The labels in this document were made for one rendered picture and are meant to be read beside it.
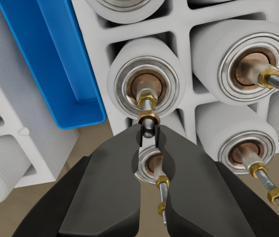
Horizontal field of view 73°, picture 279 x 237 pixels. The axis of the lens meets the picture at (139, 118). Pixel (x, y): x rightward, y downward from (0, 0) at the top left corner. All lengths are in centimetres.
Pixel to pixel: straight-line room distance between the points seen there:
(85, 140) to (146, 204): 34
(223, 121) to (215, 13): 14
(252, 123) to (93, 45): 24
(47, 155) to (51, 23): 28
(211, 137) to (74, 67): 35
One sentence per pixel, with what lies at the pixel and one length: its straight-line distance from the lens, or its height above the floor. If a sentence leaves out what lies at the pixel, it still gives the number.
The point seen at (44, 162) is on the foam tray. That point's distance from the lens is 43.
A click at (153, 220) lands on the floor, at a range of 84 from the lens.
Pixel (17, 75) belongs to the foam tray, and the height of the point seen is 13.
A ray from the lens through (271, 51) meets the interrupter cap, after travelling 25.
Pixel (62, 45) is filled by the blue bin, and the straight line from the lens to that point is 50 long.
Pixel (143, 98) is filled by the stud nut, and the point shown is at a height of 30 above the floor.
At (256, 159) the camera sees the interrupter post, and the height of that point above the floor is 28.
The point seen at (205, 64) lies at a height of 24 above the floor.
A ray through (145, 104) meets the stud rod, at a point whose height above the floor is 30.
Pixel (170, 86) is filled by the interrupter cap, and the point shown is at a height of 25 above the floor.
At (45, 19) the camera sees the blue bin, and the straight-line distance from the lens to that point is 50.
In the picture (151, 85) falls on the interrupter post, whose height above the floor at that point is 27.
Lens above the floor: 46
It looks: 62 degrees down
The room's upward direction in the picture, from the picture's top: 178 degrees counter-clockwise
